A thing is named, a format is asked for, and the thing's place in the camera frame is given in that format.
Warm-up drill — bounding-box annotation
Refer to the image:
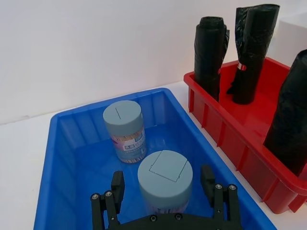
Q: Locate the toothpick jar with flap lid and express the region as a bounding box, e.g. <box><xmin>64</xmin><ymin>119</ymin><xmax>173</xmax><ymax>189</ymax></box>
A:
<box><xmin>137</xmin><ymin>150</ymin><xmax>194</xmax><ymax>216</ymax></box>

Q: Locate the blue plastic bin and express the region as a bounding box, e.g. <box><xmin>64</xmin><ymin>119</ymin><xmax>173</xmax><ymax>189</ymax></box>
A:
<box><xmin>33</xmin><ymin>87</ymin><xmax>279</xmax><ymax>230</ymax></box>

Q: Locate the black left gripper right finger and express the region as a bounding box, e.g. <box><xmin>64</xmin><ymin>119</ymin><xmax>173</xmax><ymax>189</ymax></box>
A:
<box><xmin>201</xmin><ymin>165</ymin><xmax>241</xmax><ymax>226</ymax></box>

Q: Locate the red plastic bin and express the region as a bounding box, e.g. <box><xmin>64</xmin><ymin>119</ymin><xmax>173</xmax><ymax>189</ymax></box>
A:
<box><xmin>183</xmin><ymin>57</ymin><xmax>307</xmax><ymax>215</ymax></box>

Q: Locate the toothpick jar with slit lid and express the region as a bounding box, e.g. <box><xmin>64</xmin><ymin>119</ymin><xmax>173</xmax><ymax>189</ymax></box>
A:
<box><xmin>103</xmin><ymin>100</ymin><xmax>148</xmax><ymax>164</ymax></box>

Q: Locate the black garbage bag roll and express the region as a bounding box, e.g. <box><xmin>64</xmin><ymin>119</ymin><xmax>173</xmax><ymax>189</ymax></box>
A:
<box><xmin>193</xmin><ymin>16</ymin><xmax>231</xmax><ymax>103</ymax></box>
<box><xmin>263</xmin><ymin>48</ymin><xmax>307</xmax><ymax>178</ymax></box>
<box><xmin>226</xmin><ymin>3</ymin><xmax>281</xmax><ymax>105</ymax></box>

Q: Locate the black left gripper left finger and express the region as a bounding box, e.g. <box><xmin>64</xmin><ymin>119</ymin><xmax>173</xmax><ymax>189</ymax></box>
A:
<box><xmin>90</xmin><ymin>170</ymin><xmax>126</xmax><ymax>230</ymax></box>

